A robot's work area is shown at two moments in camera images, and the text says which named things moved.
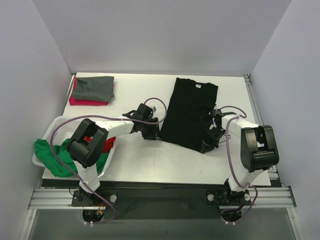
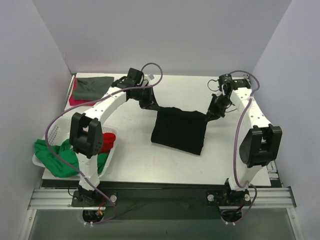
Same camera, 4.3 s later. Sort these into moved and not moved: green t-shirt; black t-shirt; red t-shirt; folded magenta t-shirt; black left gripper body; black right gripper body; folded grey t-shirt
Moved: black t-shirt; black right gripper body; black left gripper body
Not moved: folded magenta t-shirt; red t-shirt; folded grey t-shirt; green t-shirt
